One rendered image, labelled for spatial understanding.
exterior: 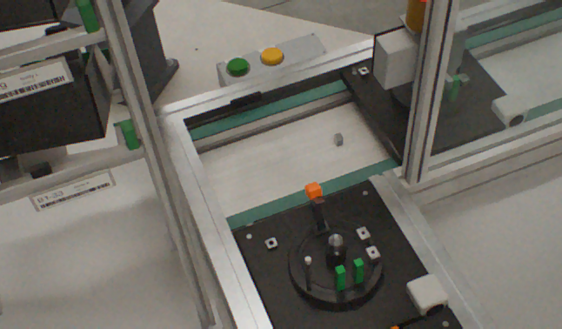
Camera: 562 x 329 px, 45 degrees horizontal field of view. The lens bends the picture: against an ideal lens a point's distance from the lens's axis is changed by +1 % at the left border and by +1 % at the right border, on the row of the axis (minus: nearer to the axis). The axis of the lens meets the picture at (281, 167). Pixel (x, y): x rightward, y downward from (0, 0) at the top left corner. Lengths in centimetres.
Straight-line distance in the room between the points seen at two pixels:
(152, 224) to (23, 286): 23
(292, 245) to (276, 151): 26
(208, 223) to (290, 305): 20
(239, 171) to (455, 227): 39
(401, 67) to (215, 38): 68
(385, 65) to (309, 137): 34
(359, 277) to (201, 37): 77
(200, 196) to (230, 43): 49
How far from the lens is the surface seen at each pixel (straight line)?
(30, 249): 127
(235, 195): 116
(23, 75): 64
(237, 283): 103
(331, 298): 97
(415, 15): 90
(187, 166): 117
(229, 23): 157
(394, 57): 92
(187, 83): 144
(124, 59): 65
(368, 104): 122
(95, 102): 75
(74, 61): 96
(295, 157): 121
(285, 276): 101
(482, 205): 124
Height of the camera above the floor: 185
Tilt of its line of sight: 52 degrees down
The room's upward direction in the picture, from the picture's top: 5 degrees counter-clockwise
